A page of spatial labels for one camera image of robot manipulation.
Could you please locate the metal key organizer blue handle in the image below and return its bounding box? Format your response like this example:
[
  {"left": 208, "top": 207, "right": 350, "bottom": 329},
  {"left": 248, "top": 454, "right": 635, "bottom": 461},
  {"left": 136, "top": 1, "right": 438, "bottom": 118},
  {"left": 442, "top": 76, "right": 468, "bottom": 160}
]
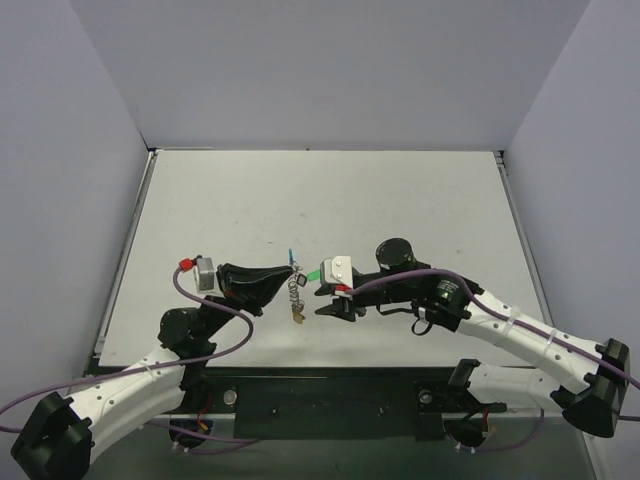
[{"left": 287, "top": 249, "right": 305, "bottom": 318}]

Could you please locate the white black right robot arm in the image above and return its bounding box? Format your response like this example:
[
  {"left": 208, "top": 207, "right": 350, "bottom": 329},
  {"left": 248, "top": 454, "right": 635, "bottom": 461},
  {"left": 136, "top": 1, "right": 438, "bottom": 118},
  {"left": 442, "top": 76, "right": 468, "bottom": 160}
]
[{"left": 316, "top": 238, "right": 634, "bottom": 438}]

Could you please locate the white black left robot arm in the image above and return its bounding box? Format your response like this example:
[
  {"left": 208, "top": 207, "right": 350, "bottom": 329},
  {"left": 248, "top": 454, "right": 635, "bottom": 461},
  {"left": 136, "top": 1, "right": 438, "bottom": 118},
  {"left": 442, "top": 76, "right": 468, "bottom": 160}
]
[{"left": 11, "top": 257, "right": 294, "bottom": 479}]

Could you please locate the green key tag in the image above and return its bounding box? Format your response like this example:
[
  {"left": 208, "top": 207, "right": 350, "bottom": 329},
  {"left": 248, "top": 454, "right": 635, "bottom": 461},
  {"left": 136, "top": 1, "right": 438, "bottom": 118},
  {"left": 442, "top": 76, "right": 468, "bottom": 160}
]
[{"left": 306, "top": 269, "right": 323, "bottom": 282}]

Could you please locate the yellow key tag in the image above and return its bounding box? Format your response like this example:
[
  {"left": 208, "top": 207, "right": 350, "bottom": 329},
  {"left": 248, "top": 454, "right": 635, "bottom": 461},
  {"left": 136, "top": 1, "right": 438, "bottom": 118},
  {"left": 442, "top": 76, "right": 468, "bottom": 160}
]
[{"left": 293, "top": 312, "right": 306, "bottom": 324}]

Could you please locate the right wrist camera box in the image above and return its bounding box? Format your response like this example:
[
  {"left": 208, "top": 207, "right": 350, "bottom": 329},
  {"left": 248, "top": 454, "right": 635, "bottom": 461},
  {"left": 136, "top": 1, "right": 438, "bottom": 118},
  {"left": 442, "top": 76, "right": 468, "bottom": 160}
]
[{"left": 320, "top": 255, "right": 354, "bottom": 296}]

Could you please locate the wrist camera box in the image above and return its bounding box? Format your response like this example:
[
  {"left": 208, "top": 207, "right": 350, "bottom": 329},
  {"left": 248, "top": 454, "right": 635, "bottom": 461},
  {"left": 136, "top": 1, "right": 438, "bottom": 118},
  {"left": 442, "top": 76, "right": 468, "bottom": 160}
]
[
  {"left": 320, "top": 255, "right": 354, "bottom": 296},
  {"left": 178, "top": 255, "right": 216, "bottom": 293}
]

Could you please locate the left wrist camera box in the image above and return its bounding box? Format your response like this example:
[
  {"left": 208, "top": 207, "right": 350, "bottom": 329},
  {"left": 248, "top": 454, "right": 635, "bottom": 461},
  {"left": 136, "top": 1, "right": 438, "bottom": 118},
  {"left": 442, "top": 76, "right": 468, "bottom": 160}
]
[{"left": 178, "top": 255, "right": 216, "bottom": 293}]

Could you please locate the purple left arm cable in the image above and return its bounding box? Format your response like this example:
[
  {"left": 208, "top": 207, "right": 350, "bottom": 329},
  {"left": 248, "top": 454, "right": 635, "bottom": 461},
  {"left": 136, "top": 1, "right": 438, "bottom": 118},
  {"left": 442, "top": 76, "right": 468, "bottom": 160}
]
[{"left": 0, "top": 267, "right": 261, "bottom": 456}]

